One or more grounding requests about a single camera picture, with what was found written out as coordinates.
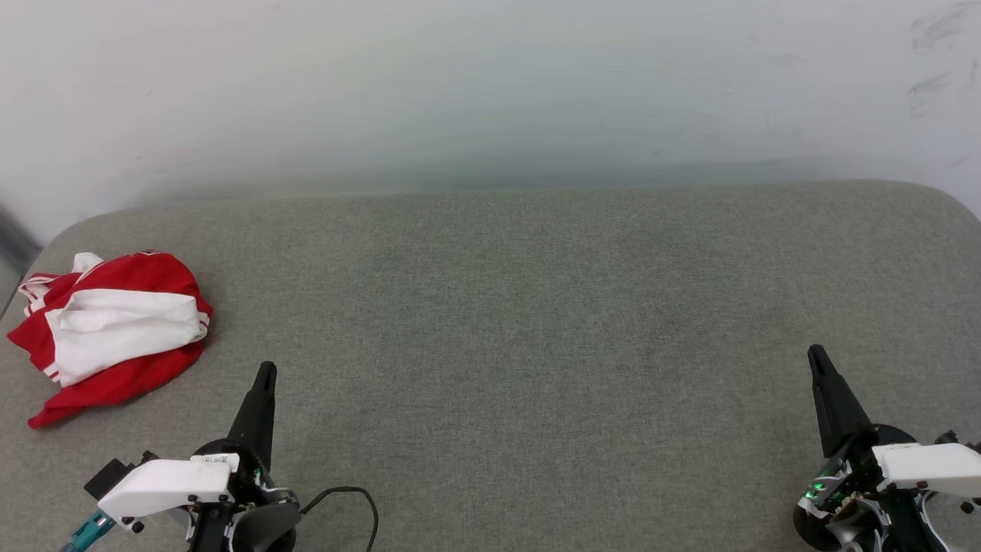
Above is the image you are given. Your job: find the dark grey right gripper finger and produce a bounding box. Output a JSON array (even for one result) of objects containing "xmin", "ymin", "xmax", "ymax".
[{"xmin": 807, "ymin": 344, "xmax": 874, "ymax": 459}]

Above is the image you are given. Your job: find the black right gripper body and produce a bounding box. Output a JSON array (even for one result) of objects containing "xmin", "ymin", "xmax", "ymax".
[{"xmin": 792, "ymin": 424, "xmax": 936, "ymax": 552}]

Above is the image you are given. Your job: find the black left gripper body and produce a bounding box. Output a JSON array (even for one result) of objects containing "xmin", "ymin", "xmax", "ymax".
[{"xmin": 188, "ymin": 439, "xmax": 302, "ymax": 552}]

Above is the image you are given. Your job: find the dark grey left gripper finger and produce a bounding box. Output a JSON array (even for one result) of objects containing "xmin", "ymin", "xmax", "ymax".
[{"xmin": 227, "ymin": 362, "xmax": 277, "ymax": 470}]

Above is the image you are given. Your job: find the red white Bulls jersey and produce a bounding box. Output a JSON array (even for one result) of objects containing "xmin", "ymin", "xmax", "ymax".
[{"xmin": 6, "ymin": 250, "xmax": 214, "ymax": 429}]

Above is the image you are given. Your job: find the grey fabric sofa seat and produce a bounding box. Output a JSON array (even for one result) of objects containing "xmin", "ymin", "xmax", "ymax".
[{"xmin": 0, "ymin": 180, "xmax": 981, "ymax": 552}]

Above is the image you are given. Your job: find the dark grey baseboard strip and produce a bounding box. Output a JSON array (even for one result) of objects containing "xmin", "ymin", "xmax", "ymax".
[{"xmin": 0, "ymin": 203, "xmax": 43, "ymax": 265}]

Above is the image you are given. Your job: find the thin black cable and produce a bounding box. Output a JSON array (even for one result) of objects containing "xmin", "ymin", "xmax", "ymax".
[{"xmin": 299, "ymin": 486, "xmax": 380, "ymax": 552}]

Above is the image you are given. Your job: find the teal cable connector plug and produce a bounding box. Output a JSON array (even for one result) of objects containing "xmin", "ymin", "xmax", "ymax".
[{"xmin": 61, "ymin": 510, "xmax": 117, "ymax": 552}]

